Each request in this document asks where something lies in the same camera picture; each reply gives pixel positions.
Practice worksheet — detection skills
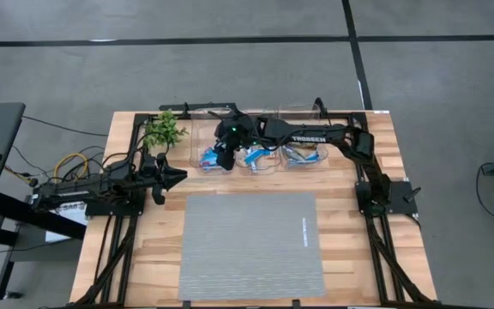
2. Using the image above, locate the green plant in white pot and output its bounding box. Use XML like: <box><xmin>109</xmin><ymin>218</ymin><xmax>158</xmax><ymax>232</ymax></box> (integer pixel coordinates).
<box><xmin>142</xmin><ymin>110</ymin><xmax>190</xmax><ymax>150</ymax></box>

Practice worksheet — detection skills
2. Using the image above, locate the grey woven mat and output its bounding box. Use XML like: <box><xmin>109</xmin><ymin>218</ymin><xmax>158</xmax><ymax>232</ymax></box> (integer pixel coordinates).
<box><xmin>178</xmin><ymin>191</ymin><xmax>328</xmax><ymax>301</ymax></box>

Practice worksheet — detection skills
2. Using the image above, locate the yellow cable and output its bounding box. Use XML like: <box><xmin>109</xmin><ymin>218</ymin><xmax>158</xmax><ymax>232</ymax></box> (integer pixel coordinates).
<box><xmin>52</xmin><ymin>152</ymin><xmax>90</xmax><ymax>181</ymax></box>

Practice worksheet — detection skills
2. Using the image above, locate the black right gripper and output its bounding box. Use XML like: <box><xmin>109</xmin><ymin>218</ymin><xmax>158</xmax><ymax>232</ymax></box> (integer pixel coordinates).
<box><xmin>214</xmin><ymin>113</ymin><xmax>269</xmax><ymax>172</ymax></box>

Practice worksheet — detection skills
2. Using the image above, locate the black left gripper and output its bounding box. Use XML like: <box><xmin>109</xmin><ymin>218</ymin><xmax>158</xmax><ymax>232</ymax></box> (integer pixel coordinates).
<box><xmin>142</xmin><ymin>152</ymin><xmax>188</xmax><ymax>205</ymax></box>

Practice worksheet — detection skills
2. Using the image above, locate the white paper label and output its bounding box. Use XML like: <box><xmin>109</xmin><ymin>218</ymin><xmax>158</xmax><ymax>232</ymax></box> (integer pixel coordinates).
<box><xmin>44</xmin><ymin>201</ymin><xmax>88</xmax><ymax>245</ymax></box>

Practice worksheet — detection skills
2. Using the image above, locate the purple blue granola bar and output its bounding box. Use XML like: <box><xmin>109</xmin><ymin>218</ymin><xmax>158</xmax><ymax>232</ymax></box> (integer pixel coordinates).
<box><xmin>300</xmin><ymin>149</ymin><xmax>322</xmax><ymax>165</ymax></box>

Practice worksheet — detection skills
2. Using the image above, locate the black aluminium table frame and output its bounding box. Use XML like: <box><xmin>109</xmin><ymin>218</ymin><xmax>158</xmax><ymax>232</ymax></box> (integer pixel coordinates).
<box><xmin>69</xmin><ymin>101</ymin><xmax>439</xmax><ymax>309</ymax></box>

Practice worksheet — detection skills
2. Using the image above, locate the long blue granola bar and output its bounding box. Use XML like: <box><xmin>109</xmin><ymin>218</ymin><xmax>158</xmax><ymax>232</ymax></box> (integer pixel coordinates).
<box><xmin>241</xmin><ymin>146</ymin><xmax>274</xmax><ymax>173</ymax></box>

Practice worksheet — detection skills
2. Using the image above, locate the clear plastic bin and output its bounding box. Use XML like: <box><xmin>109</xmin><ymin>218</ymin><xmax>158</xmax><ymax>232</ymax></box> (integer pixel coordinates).
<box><xmin>189</xmin><ymin>106</ymin><xmax>238</xmax><ymax>170</ymax></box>
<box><xmin>277</xmin><ymin>102</ymin><xmax>330</xmax><ymax>170</ymax></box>
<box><xmin>233</xmin><ymin>107</ymin><xmax>283</xmax><ymax>172</ymax></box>

